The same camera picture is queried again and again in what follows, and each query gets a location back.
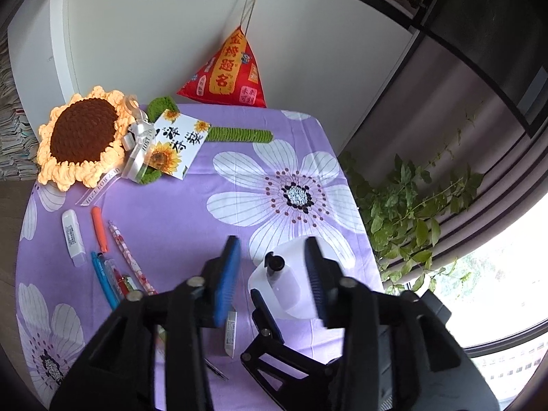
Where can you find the dark thin pen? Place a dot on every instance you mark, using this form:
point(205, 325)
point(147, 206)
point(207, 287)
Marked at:
point(216, 370)

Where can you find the red triangular pouch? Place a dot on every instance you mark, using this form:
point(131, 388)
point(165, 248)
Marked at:
point(227, 75)

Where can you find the sunflower greeting card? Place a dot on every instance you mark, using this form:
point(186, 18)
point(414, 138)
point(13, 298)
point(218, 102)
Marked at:
point(180, 145)

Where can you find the white cabinet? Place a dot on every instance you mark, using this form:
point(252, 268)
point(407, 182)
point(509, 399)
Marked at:
point(171, 30)

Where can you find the stack of books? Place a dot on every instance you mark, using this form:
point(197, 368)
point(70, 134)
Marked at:
point(13, 107)

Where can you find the white ribbon bow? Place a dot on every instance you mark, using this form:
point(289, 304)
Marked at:
point(139, 137)

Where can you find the clear barrel pen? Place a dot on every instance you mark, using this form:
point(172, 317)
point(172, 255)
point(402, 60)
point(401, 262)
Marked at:
point(114, 274)

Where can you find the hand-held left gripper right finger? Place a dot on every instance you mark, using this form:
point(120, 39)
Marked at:
point(317, 282)

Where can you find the black marker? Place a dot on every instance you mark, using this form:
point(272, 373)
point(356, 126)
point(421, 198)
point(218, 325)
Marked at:
point(274, 262)

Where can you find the purple floral tablecloth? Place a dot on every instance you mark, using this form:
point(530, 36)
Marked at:
point(192, 214)

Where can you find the pink patterned pen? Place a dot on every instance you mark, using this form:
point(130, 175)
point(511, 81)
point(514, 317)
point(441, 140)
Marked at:
point(128, 257)

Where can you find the green leafy plant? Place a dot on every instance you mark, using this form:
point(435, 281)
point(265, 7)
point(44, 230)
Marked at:
point(406, 209)

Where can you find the white correction pen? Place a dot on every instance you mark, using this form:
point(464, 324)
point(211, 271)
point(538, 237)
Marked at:
point(72, 237)

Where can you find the blue pen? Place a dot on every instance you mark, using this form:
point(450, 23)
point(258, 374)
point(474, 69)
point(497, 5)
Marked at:
point(102, 280)

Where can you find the light green pen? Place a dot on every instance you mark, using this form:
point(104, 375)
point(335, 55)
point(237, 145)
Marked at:
point(132, 286)

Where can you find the translucent white pen cup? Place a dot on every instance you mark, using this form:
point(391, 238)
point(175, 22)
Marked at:
point(291, 291)

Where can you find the grey curtain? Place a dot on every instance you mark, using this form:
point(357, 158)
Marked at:
point(471, 115)

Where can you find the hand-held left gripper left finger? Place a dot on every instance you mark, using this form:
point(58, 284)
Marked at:
point(227, 282)

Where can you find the window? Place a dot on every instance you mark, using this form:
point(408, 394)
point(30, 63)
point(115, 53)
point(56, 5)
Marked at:
point(505, 299)

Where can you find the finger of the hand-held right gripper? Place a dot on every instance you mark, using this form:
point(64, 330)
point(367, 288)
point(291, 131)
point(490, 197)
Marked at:
point(264, 312)

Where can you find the slim white pen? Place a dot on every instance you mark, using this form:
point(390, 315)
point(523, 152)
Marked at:
point(231, 334)

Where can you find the orange pen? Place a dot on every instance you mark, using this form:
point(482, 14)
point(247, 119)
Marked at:
point(99, 231)

